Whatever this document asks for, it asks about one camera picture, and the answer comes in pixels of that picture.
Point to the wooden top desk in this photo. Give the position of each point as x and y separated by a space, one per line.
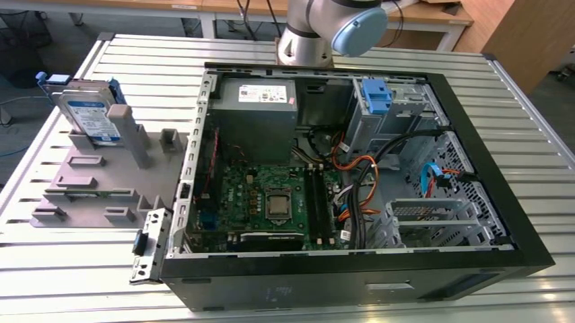
431 15

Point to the black graphics card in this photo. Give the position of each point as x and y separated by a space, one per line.
270 240

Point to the metal drive cage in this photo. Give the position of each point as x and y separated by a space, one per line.
404 121

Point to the grey parts rack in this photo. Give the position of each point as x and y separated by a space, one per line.
116 175

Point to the grey power supply unit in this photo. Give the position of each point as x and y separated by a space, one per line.
251 131

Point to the green motherboard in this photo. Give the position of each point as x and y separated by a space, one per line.
287 175

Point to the hard disk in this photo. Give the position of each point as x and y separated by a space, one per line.
90 117

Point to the metal expansion slot bracket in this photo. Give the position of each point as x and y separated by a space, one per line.
155 235

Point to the black PC case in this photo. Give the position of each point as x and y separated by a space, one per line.
314 289

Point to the metal disk bay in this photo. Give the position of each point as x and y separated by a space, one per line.
435 224

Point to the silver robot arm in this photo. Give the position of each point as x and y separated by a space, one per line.
306 43

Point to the chair caster base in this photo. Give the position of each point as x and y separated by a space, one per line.
567 72

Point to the black round bin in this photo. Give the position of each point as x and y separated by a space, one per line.
23 67

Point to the silver CPU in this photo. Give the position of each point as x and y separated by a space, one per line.
279 206

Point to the blue drive latch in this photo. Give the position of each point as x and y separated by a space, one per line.
375 97

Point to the CPU socket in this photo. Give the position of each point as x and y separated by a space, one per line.
280 191

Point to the white frame desk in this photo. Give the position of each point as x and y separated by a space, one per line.
135 7

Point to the green RAM stick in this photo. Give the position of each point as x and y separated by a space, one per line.
106 194

